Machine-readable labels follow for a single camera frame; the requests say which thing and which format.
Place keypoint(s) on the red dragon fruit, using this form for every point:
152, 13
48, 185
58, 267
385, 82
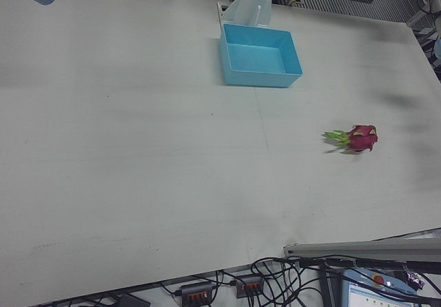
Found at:
361, 140

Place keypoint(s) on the light blue plastic bin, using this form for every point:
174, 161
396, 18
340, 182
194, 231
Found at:
258, 76

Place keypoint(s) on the grey USB hub orange ports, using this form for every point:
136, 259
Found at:
196, 291
249, 284

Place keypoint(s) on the grey metal stand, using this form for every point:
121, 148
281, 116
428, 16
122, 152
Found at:
325, 286

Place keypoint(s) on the teach pendant with red button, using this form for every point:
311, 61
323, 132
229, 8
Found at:
372, 288

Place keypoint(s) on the shiny black packet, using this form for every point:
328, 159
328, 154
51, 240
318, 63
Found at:
414, 279

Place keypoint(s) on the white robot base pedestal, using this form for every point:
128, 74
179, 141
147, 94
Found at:
251, 7

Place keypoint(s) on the aluminium profile post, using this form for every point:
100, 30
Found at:
361, 248

